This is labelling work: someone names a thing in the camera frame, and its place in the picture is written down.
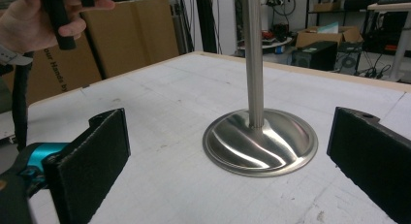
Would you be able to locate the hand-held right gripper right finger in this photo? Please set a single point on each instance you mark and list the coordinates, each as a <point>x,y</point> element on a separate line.
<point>368,159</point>

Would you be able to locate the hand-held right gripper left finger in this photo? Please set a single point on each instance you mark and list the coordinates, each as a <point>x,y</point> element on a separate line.
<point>93,166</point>

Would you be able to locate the stainless steel utensil rack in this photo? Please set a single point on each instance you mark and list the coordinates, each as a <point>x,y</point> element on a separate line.
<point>258,146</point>

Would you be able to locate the printed cardboard sheet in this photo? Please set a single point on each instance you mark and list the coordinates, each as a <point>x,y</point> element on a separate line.
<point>64,69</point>

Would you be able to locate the grey wrist watch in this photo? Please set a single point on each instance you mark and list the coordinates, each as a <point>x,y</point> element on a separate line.
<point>14,57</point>

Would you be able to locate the plain cardboard sheet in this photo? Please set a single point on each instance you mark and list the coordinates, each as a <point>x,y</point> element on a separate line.
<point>135,36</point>

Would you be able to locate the small black computer tower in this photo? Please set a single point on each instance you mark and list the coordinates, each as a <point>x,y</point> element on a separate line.
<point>349,59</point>

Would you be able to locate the white grid mat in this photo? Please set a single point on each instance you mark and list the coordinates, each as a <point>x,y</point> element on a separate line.
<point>194,191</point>

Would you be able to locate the large black computer tower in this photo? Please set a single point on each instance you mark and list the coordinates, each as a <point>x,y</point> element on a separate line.
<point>315,56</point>

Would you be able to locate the white desk with metal leg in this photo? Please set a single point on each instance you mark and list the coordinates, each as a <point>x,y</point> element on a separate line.
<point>399,43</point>

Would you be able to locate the open cardboard box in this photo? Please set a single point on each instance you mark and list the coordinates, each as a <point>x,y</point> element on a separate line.
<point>326,35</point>

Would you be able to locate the black storage shelf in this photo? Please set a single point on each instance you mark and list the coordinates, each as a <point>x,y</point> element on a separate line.
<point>371,23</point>

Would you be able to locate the white round table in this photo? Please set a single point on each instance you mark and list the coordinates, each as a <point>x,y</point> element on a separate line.
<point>268,44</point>

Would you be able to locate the black metal frame stand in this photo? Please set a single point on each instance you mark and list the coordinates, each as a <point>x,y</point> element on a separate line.
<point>206,20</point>

